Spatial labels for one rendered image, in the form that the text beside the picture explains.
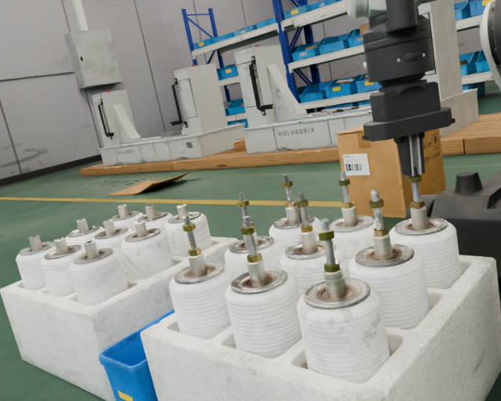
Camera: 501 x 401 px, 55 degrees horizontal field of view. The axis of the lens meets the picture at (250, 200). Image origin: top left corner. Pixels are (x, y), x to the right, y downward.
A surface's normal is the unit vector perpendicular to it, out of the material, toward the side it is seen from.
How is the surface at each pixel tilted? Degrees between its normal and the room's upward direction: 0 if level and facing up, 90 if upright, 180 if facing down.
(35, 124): 90
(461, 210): 46
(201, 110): 90
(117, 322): 90
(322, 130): 90
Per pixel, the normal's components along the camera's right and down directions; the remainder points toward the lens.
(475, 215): -0.62, -0.47
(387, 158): -0.73, 0.29
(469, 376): 0.73, 0.00
